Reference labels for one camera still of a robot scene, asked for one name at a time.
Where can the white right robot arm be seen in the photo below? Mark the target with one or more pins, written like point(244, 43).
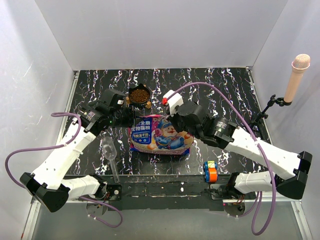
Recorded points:
point(289, 170)

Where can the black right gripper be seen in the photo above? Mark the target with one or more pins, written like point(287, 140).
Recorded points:
point(173, 119)

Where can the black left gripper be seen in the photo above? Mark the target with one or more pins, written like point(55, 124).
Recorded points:
point(130, 120)

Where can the blue orange toy car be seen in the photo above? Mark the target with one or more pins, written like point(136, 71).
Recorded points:
point(210, 171)

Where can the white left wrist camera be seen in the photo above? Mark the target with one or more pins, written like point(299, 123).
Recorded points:
point(120, 102)

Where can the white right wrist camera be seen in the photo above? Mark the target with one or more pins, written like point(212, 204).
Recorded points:
point(172, 101)

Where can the clear plastic scoop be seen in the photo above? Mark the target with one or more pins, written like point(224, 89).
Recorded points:
point(110, 154)

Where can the pink pet food bag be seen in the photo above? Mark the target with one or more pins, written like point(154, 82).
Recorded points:
point(154, 134)

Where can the black right pet bowl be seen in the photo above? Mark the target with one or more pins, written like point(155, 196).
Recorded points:
point(139, 96)

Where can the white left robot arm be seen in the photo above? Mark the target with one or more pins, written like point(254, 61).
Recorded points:
point(47, 182)

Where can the pink microphone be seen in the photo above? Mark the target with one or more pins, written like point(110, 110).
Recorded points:
point(299, 65)

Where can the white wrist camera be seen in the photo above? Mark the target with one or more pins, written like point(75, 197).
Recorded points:
point(120, 102)
point(172, 101)

